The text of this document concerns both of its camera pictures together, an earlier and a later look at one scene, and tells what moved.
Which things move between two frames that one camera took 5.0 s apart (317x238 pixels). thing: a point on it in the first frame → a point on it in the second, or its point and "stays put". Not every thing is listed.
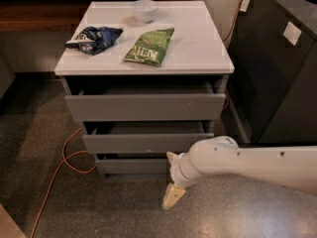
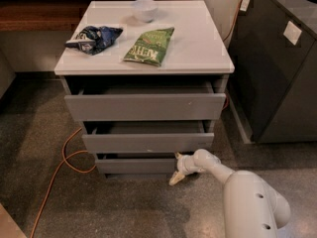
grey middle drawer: (137, 137) stays put
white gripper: (177, 171) → (183, 166)
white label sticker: (292, 33) stays put
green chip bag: (151, 48) stays put
